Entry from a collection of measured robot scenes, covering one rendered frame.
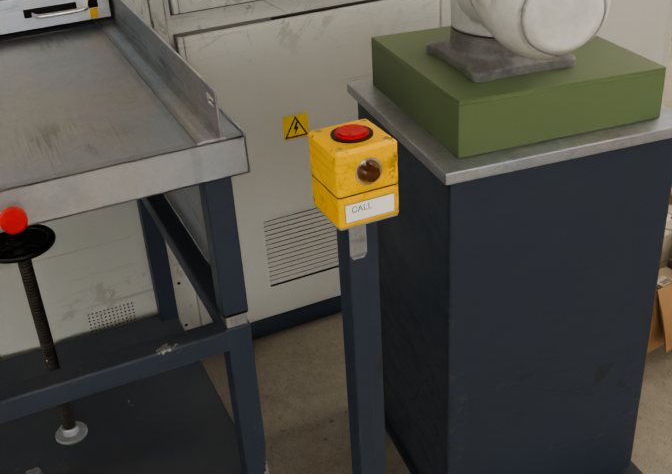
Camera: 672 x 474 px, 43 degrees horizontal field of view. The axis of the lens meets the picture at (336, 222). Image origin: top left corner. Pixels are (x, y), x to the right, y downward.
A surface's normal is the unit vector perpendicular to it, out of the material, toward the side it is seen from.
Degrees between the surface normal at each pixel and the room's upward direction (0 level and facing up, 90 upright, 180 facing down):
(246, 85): 90
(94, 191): 90
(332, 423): 0
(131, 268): 90
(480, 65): 14
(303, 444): 0
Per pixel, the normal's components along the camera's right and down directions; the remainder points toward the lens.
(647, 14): 0.42, 0.42
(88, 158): -0.06, -0.87
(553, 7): 0.12, 0.56
